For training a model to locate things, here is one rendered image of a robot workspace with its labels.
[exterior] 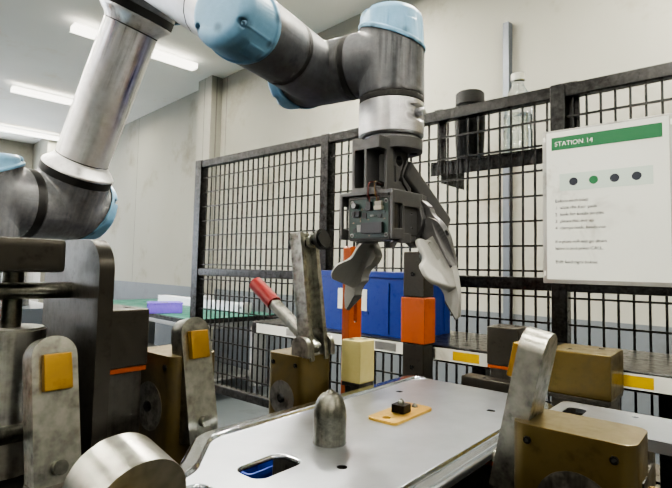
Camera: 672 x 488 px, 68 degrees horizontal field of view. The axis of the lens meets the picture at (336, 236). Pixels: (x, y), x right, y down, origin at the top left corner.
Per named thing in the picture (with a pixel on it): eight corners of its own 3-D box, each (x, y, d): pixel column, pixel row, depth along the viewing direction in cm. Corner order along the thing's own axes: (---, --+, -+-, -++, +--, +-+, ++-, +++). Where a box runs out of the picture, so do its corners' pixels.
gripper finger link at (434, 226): (428, 282, 54) (390, 221, 58) (436, 282, 56) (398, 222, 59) (460, 257, 52) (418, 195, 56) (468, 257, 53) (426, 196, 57)
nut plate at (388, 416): (395, 426, 53) (395, 414, 53) (366, 419, 55) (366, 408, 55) (433, 410, 59) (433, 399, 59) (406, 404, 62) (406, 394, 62)
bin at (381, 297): (408, 339, 97) (409, 272, 97) (303, 324, 118) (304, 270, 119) (453, 333, 108) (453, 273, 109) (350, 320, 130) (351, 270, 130)
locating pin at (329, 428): (330, 468, 45) (332, 395, 46) (305, 459, 47) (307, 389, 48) (352, 458, 48) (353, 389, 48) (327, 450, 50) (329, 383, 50)
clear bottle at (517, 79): (527, 153, 111) (526, 66, 112) (498, 157, 115) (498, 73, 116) (537, 158, 116) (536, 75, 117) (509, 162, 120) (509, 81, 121)
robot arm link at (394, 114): (383, 119, 63) (441, 106, 58) (383, 154, 63) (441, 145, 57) (345, 104, 57) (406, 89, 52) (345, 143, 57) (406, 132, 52)
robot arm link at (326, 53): (247, 29, 59) (326, 7, 54) (298, 64, 69) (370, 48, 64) (245, 94, 59) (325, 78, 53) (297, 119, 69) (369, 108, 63)
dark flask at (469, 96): (477, 159, 118) (477, 85, 119) (448, 163, 123) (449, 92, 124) (490, 165, 124) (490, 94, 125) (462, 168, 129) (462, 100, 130)
